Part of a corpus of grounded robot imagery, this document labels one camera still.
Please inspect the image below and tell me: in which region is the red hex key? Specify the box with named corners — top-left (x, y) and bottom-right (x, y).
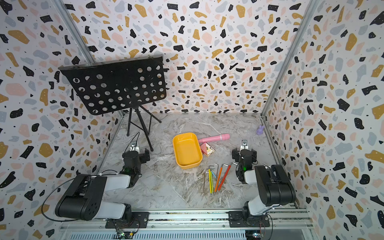
top-left (217, 164), bottom-right (231, 191)

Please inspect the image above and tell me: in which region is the orange hex key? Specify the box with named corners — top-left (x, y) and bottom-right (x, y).
top-left (214, 164), bottom-right (224, 193)

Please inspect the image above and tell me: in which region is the yellow hex key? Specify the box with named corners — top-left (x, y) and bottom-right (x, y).
top-left (208, 169), bottom-right (213, 197)

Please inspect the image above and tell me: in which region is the green hex key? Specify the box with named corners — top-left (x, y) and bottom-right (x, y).
top-left (209, 172), bottom-right (214, 195)

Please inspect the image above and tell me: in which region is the yellow plastic storage box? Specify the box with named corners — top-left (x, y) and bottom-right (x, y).
top-left (173, 133), bottom-right (203, 170)

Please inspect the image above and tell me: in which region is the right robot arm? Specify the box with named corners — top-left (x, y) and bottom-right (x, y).
top-left (229, 149), bottom-right (296, 227)

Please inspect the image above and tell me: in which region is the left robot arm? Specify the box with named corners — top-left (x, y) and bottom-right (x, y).
top-left (55, 149), bottom-right (150, 223)

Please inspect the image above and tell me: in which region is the pink cylindrical tube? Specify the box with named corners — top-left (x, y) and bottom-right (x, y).
top-left (198, 134), bottom-right (230, 143)

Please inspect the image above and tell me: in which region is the small purple toy figure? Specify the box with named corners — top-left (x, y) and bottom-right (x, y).
top-left (256, 126), bottom-right (265, 136)

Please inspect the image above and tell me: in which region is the black perforated music stand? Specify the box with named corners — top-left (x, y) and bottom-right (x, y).
top-left (59, 55), bottom-right (167, 138)

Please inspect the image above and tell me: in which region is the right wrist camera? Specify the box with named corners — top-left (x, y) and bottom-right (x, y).
top-left (240, 140), bottom-right (249, 150)

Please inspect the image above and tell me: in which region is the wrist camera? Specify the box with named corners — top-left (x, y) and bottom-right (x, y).
top-left (130, 142), bottom-right (140, 153)
top-left (240, 140), bottom-right (249, 150)

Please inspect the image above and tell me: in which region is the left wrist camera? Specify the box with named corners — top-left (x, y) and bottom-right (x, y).
top-left (130, 142), bottom-right (140, 153)

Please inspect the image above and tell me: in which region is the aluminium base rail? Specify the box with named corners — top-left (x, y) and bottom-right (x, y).
top-left (59, 206), bottom-right (318, 240)

